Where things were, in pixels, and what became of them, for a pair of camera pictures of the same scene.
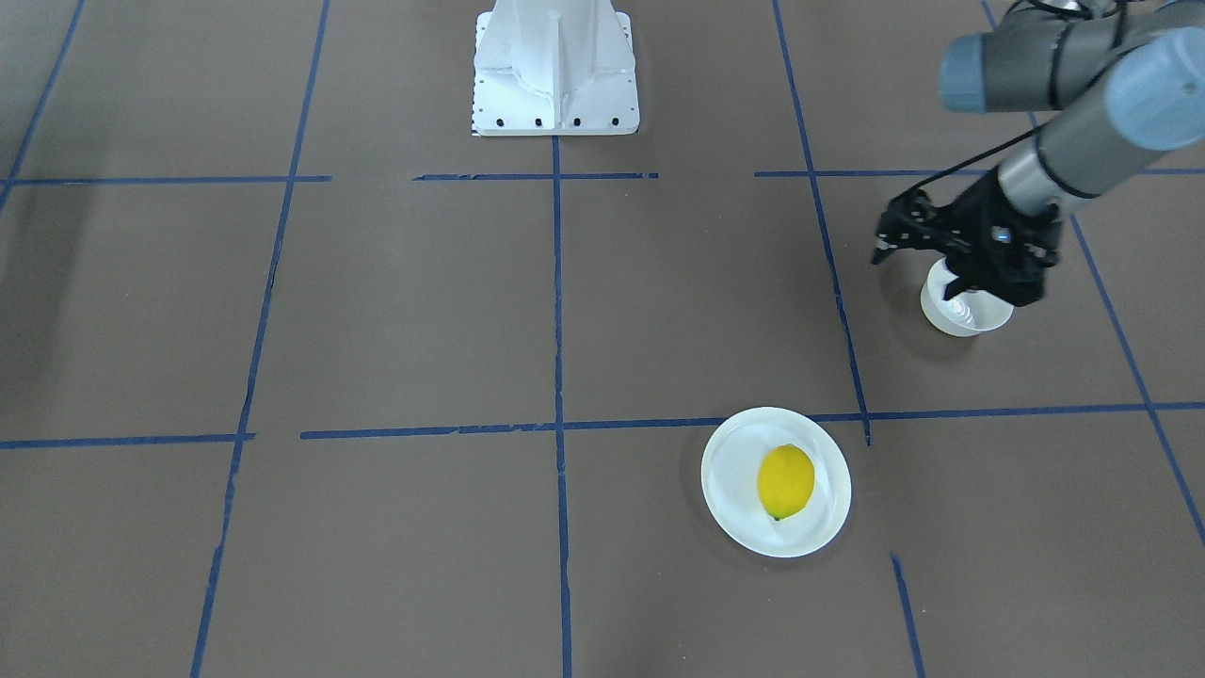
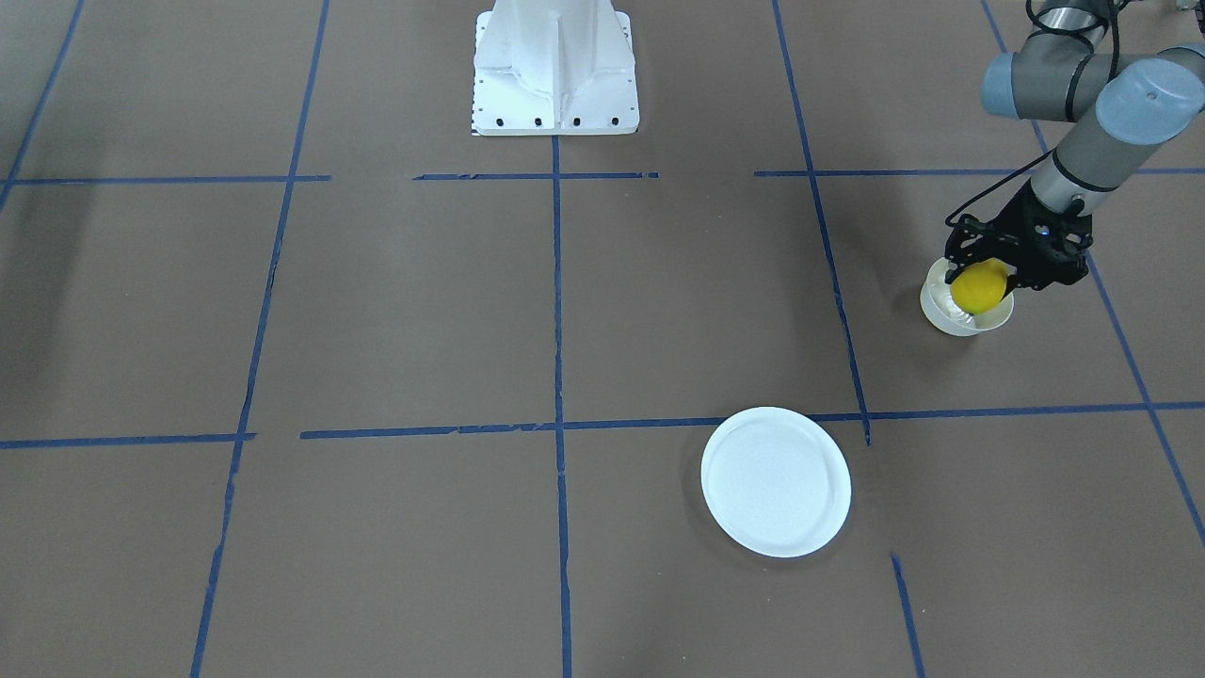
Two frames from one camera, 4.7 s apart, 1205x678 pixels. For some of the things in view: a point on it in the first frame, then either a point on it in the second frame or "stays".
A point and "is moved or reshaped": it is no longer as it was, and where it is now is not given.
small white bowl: [970, 312] stays
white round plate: [730, 474] stays
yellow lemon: [786, 478] is moved or reshaped
